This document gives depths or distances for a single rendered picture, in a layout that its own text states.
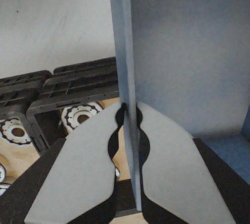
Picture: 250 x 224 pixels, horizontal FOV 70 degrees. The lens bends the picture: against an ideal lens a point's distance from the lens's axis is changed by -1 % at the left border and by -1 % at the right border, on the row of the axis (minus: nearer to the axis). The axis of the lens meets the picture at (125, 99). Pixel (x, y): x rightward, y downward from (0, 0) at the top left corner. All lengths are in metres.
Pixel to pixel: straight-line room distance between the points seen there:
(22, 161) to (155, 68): 0.52
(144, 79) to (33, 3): 0.42
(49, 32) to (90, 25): 0.11
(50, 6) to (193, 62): 0.42
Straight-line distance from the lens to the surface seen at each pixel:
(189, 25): 0.17
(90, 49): 0.54
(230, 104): 0.23
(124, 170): 0.63
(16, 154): 0.60
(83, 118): 0.47
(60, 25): 0.54
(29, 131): 0.40
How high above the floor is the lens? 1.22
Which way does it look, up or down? 60 degrees down
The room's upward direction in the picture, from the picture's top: 166 degrees clockwise
